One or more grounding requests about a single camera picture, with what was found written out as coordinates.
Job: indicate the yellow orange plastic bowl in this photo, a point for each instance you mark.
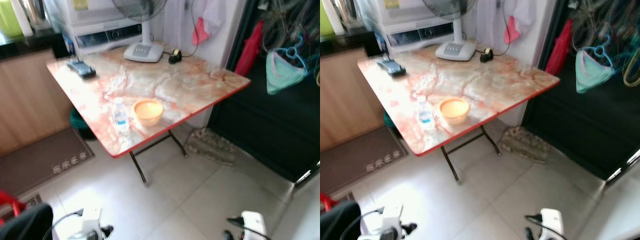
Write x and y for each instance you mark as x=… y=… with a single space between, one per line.
x=148 y=114
x=454 y=112

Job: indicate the black fabric object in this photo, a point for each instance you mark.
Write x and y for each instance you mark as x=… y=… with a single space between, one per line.
x=340 y=222
x=25 y=225

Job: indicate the patterned small rug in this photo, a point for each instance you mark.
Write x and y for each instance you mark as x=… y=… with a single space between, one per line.
x=525 y=144
x=212 y=146

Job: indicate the brown door mat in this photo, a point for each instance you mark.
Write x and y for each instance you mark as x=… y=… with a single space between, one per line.
x=355 y=162
x=35 y=165

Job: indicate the red plastic chair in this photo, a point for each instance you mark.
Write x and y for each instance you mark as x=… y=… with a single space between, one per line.
x=326 y=201
x=10 y=200

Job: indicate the green bucket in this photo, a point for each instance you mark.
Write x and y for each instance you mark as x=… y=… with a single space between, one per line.
x=77 y=122
x=387 y=120

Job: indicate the clear water bottle blue label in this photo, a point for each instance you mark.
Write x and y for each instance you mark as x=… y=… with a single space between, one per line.
x=121 y=117
x=425 y=116

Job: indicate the marble pattern folding table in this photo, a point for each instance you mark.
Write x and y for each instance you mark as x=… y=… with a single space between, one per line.
x=175 y=85
x=490 y=85

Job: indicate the wooden cabinet with black counter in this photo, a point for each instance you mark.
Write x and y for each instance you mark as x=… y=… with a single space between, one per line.
x=345 y=100
x=30 y=100

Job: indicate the teal hanging cloth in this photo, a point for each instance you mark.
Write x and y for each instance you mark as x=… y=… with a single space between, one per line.
x=282 y=75
x=592 y=72

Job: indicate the dark card terminal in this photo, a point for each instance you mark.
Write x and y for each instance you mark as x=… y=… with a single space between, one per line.
x=391 y=67
x=81 y=69

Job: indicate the red folded umbrella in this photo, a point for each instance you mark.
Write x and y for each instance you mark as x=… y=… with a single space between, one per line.
x=559 y=52
x=250 y=55

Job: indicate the black tape dispenser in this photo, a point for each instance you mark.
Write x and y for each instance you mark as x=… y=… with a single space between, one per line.
x=175 y=57
x=486 y=56

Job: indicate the white table fan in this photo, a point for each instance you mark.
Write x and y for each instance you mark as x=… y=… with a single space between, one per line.
x=455 y=50
x=144 y=51

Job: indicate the pink hanging cloth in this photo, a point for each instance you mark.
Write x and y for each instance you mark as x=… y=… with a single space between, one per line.
x=511 y=31
x=200 y=32

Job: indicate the white hanging garment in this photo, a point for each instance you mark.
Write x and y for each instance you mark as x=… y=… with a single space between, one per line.
x=215 y=15
x=525 y=12

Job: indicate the coloured clothes hangers bundle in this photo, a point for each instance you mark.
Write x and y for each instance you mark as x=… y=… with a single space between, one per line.
x=600 y=20
x=290 y=20

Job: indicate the white appliance with control panel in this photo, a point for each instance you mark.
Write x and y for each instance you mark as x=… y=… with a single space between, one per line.
x=100 y=17
x=410 y=17

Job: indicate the green plastic container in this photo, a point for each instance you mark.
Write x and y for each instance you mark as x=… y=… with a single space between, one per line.
x=9 y=20
x=325 y=22

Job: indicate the metal pot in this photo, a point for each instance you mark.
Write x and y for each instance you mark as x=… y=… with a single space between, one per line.
x=350 y=12
x=36 y=12

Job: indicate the white plastic bottle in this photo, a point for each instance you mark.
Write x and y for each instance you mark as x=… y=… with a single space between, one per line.
x=334 y=17
x=22 y=20

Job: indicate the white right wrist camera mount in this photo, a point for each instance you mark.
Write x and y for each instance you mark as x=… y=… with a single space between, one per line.
x=551 y=222
x=254 y=224

